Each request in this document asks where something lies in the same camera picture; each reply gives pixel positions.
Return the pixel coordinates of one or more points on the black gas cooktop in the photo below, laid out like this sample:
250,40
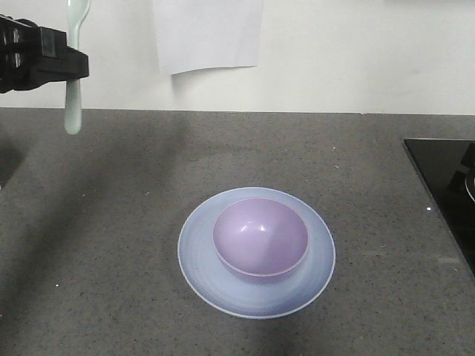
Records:
446,167

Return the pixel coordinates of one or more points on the white paper sheet on wall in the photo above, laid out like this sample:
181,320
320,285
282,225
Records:
197,35

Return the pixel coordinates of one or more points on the lilac plastic bowl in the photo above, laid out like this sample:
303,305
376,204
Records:
260,240

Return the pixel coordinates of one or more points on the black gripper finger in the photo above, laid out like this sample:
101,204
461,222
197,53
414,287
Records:
32,56

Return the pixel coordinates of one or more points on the pale green plastic spoon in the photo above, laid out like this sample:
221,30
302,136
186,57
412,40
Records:
77,13

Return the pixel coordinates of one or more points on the light blue plate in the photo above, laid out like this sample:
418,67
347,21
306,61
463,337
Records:
232,293

